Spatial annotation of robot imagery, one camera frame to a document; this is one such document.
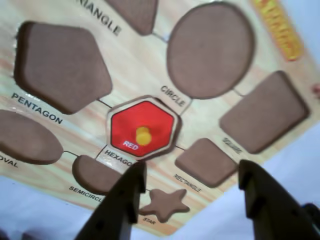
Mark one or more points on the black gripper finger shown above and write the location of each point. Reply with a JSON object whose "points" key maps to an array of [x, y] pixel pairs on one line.
{"points": [[122, 200], [270, 215]]}

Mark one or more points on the wooden shape puzzle board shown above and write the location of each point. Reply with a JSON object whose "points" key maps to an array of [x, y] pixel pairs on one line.
{"points": [[140, 75]]}

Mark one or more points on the red hexagon piece yellow pin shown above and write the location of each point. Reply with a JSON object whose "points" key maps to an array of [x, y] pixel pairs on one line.
{"points": [[150, 115]]}

